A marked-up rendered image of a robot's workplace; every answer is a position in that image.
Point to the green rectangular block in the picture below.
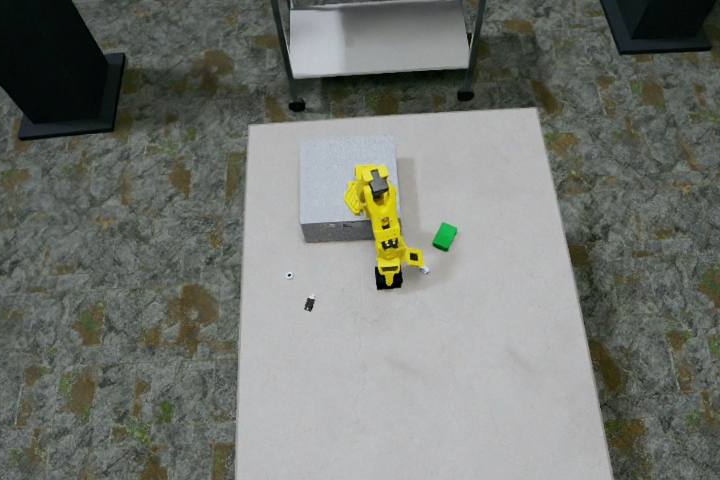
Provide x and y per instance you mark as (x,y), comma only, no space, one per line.
(444,236)

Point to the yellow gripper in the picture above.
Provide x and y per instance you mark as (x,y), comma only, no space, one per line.
(392,266)

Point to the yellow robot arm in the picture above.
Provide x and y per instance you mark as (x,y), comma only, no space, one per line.
(377,197)

